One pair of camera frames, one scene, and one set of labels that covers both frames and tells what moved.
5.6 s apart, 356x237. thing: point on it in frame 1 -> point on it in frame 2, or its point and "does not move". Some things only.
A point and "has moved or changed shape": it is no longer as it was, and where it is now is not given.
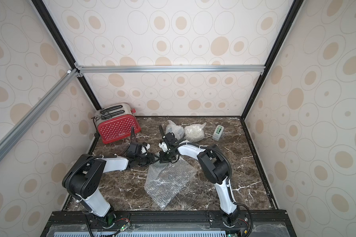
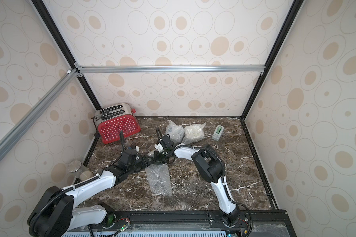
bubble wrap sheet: x=164 y=180 has moved or changed shape
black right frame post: x=295 y=7 does not move
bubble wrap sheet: x=178 y=131 does not move
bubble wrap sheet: x=194 y=132 does not move
